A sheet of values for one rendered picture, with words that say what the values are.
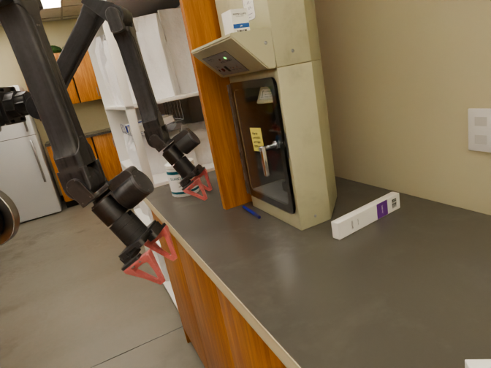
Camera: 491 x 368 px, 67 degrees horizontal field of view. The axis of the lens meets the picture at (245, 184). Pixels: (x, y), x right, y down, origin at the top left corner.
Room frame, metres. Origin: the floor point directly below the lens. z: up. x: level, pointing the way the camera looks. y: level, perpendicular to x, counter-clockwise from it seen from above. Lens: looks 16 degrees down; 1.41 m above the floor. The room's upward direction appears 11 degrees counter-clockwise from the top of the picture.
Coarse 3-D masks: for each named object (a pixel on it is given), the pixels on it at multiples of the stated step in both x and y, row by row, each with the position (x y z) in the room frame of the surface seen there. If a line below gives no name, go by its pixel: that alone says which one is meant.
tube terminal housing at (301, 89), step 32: (224, 0) 1.23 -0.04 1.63; (256, 0) 1.05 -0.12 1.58; (288, 0) 1.03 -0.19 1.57; (288, 32) 1.02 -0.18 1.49; (288, 64) 1.02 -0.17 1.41; (320, 64) 1.20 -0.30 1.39; (288, 96) 1.01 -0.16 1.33; (320, 96) 1.13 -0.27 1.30; (288, 128) 1.01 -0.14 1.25; (320, 128) 1.06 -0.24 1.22; (320, 160) 1.04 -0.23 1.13; (320, 192) 1.04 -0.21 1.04
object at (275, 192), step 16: (256, 80) 1.09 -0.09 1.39; (272, 80) 1.01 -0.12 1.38; (240, 96) 1.21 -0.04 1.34; (256, 96) 1.11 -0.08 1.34; (272, 96) 1.02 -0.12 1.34; (240, 112) 1.23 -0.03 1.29; (256, 112) 1.12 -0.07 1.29; (272, 112) 1.04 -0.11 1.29; (240, 128) 1.25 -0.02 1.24; (272, 128) 1.05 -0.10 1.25; (256, 160) 1.18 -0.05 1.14; (272, 160) 1.08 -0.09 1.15; (256, 176) 1.20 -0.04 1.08; (272, 176) 1.10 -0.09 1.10; (288, 176) 1.01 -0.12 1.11; (256, 192) 1.22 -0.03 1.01; (272, 192) 1.11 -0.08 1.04; (288, 192) 1.02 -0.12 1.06; (288, 208) 1.03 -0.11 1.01
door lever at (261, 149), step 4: (272, 144) 1.04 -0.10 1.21; (276, 144) 1.04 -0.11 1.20; (260, 148) 1.02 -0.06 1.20; (264, 148) 1.03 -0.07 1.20; (268, 148) 1.03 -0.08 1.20; (276, 148) 1.04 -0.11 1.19; (260, 152) 1.03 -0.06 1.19; (264, 152) 1.03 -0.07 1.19; (264, 156) 1.02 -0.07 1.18; (264, 160) 1.02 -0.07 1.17; (264, 164) 1.02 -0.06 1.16; (268, 164) 1.03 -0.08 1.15; (264, 168) 1.02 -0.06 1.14; (268, 168) 1.03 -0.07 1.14; (264, 172) 1.03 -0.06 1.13; (268, 172) 1.03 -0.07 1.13
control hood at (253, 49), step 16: (240, 32) 0.97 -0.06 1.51; (256, 32) 0.99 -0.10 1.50; (208, 48) 1.12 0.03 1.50; (224, 48) 1.05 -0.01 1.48; (240, 48) 0.99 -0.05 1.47; (256, 48) 0.99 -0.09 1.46; (272, 48) 1.00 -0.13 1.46; (208, 64) 1.25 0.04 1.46; (256, 64) 1.02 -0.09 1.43; (272, 64) 1.00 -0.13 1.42
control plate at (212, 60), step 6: (216, 54) 1.12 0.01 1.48; (222, 54) 1.09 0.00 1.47; (228, 54) 1.07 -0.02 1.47; (204, 60) 1.23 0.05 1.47; (210, 60) 1.19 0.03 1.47; (216, 60) 1.16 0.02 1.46; (222, 60) 1.13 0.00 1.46; (228, 60) 1.11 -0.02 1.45; (234, 60) 1.08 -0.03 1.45; (216, 66) 1.22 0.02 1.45; (222, 66) 1.18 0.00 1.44; (228, 66) 1.15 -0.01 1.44; (240, 66) 1.09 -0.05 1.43; (222, 72) 1.23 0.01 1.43; (228, 72) 1.20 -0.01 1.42; (234, 72) 1.17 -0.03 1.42
